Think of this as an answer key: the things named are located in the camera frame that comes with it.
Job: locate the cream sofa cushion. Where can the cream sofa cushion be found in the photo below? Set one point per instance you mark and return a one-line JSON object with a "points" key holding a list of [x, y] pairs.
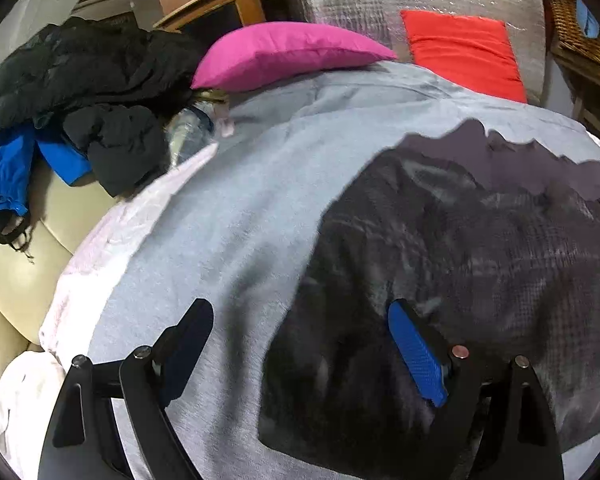
{"points": [[20, 270]]}

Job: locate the wooden cabinet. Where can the wooden cabinet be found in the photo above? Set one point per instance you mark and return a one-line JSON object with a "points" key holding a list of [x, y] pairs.
{"points": [[205, 5]]}

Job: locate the wicker basket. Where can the wicker basket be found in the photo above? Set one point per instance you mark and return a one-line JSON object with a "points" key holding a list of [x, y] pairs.
{"points": [[570, 35]]}

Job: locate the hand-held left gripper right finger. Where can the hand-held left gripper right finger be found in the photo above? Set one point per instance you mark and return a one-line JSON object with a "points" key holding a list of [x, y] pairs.
{"points": [[420, 355]]}

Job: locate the red cushion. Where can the red cushion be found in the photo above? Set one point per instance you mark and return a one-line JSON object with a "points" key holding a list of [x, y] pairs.
{"points": [[460, 50]]}

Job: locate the blue cloth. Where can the blue cloth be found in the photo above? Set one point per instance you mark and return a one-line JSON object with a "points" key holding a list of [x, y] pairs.
{"points": [[590, 20]]}

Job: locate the black cloth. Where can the black cloth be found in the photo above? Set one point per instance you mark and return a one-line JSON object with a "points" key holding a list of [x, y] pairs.
{"points": [[125, 150]]}

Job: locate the black jacket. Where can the black jacket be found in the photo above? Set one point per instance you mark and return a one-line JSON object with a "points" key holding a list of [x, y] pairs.
{"points": [[80, 70]]}

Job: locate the wooden shelf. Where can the wooden shelf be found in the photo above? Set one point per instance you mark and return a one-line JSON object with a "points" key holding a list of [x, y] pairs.
{"points": [[595, 95]]}

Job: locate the pale pink sheet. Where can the pale pink sheet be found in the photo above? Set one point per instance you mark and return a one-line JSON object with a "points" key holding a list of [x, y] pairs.
{"points": [[95, 270]]}

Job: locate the blue jacket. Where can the blue jacket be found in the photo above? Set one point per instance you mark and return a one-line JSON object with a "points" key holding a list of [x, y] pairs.
{"points": [[0, 175]]}

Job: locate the clear plastic bottle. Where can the clear plastic bottle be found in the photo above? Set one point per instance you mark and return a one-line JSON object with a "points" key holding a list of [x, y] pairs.
{"points": [[190, 125]]}

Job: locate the pink pillow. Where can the pink pillow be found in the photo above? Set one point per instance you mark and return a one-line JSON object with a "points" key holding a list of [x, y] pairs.
{"points": [[290, 52]]}

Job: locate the dark grey garment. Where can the dark grey garment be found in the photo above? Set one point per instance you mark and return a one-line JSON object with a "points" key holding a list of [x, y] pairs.
{"points": [[405, 240]]}

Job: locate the light grey blanket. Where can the light grey blanket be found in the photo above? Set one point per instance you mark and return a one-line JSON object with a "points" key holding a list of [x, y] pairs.
{"points": [[260, 185]]}

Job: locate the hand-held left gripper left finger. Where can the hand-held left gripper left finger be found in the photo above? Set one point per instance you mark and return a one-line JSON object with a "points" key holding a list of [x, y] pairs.
{"points": [[180, 360]]}

